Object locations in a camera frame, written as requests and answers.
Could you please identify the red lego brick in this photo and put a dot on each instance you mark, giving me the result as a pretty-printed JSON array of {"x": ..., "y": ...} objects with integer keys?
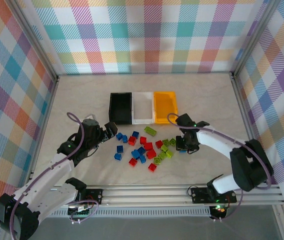
[
  {"x": 132, "y": 141},
  {"x": 143, "y": 140},
  {"x": 151, "y": 153},
  {"x": 148, "y": 146},
  {"x": 152, "y": 167},
  {"x": 132, "y": 161},
  {"x": 158, "y": 144}
]

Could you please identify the long green lego brick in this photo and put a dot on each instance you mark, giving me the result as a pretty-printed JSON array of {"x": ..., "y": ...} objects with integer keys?
[{"x": 150, "y": 131}]

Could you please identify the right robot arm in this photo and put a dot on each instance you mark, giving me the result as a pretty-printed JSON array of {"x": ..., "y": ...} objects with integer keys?
[{"x": 214, "y": 141}]

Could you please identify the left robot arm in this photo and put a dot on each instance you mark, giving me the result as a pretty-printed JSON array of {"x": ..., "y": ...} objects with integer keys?
[{"x": 45, "y": 180}]

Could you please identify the black plastic container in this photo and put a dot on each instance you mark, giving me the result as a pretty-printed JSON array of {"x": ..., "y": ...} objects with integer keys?
[{"x": 121, "y": 107}]

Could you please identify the orange plastic container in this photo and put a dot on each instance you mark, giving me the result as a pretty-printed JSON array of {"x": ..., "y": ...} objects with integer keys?
[{"x": 166, "y": 107}]

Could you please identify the white plastic container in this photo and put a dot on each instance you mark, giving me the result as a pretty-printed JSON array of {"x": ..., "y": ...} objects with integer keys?
[{"x": 144, "y": 107}]

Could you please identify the aluminium side rail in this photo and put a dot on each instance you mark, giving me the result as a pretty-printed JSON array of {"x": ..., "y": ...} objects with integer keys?
[
  {"x": 249, "y": 125},
  {"x": 44, "y": 125}
]

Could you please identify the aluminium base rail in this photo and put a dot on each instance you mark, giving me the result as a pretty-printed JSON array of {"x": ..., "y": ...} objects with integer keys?
[{"x": 144, "y": 196}]

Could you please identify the aluminium corner post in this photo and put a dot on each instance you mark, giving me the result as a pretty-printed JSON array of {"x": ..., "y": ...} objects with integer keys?
[
  {"x": 254, "y": 37},
  {"x": 37, "y": 47}
]

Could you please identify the aluminium frame leg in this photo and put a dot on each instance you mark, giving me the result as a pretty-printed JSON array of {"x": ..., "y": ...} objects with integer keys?
[{"x": 281, "y": 222}]

